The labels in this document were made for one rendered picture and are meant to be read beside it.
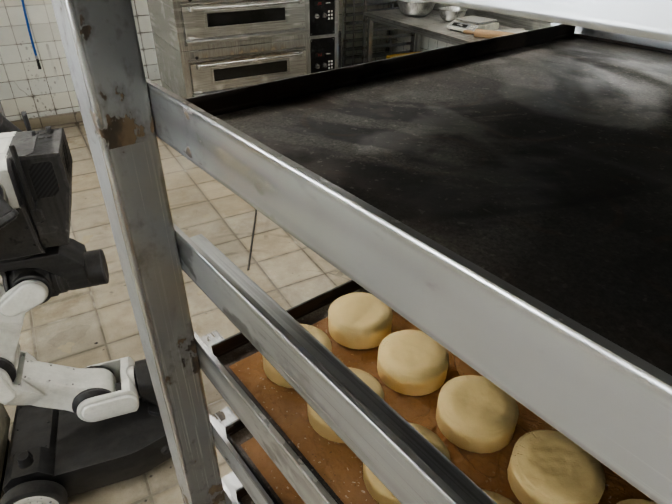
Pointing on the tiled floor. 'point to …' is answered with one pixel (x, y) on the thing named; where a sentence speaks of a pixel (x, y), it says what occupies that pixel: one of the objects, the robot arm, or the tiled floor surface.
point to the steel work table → (434, 27)
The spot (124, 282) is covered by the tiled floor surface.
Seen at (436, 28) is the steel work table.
